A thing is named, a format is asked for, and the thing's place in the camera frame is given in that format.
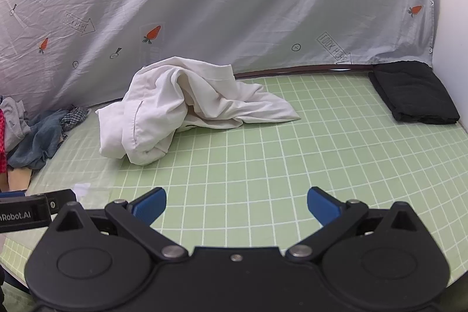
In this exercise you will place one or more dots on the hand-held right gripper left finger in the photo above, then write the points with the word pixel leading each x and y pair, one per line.
pixel 151 205

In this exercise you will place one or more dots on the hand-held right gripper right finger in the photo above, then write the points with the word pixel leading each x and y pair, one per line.
pixel 321 205

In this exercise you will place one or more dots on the white pants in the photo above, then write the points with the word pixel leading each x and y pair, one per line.
pixel 164 107

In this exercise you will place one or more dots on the white paper scrap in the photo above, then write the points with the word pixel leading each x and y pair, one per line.
pixel 82 189

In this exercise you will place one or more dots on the green grid mat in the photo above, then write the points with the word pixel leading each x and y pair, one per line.
pixel 274 158

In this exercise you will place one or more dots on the red cloth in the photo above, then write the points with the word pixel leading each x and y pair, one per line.
pixel 2 144

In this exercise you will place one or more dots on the blue garment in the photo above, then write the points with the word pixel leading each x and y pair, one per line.
pixel 40 140

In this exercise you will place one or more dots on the grey garment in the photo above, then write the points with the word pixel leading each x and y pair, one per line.
pixel 12 122

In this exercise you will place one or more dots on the checkered garment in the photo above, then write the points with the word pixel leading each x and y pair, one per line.
pixel 75 116

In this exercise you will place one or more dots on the black folded cloth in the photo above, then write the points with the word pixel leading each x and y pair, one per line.
pixel 413 92

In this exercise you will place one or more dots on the grey printed sheet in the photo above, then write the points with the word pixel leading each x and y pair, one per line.
pixel 219 5

